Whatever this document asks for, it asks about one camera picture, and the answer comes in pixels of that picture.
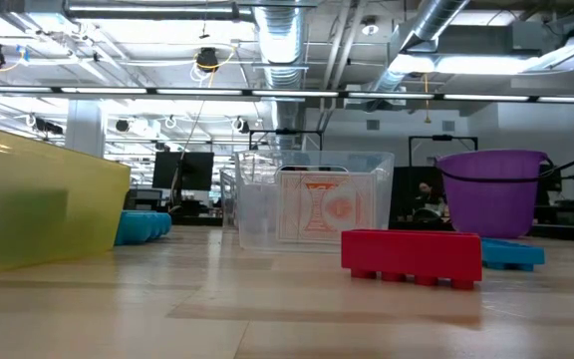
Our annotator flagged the red brick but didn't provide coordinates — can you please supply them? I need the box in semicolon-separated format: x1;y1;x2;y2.
340;228;483;291

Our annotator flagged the large blue toy block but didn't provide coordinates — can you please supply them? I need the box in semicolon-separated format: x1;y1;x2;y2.
114;209;173;246

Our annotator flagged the small blue brick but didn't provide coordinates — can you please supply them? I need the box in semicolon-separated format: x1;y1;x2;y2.
480;237;546;273

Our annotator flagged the small clear plastic container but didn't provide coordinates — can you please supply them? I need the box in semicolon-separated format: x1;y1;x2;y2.
235;149;396;253

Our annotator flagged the clear plastic bin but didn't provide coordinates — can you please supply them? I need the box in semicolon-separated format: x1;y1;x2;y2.
219;167;241;231

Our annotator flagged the black computer monitor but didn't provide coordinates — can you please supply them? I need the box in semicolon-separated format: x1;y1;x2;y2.
151;152;215;191
390;167;442;225

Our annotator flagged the person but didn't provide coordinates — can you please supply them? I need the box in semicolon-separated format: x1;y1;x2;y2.
413;180;448;223

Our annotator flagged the long light bar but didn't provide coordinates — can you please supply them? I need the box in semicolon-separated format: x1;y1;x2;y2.
0;85;574;104

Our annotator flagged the white ceiling sensor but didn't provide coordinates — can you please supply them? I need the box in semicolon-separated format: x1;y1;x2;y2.
360;17;381;37

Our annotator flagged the purple plastic bucket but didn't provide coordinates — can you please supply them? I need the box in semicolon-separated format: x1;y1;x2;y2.
434;149;551;239

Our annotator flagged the white column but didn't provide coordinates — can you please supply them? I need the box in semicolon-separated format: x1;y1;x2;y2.
65;99;107;156

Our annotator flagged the silver ceiling pipe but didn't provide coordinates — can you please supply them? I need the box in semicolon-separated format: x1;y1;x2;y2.
62;0;256;22

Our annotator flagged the yellow translucent bin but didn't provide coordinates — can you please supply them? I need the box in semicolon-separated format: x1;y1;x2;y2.
0;122;132;278

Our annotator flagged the black background equipment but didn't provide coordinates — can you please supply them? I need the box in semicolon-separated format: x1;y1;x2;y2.
535;164;574;228

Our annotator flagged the silver air duct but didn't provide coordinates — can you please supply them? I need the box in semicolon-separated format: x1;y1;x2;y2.
366;0;470;94
251;0;313;151

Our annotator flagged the yellow hanging cord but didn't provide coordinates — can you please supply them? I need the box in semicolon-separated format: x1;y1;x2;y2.
423;73;432;125

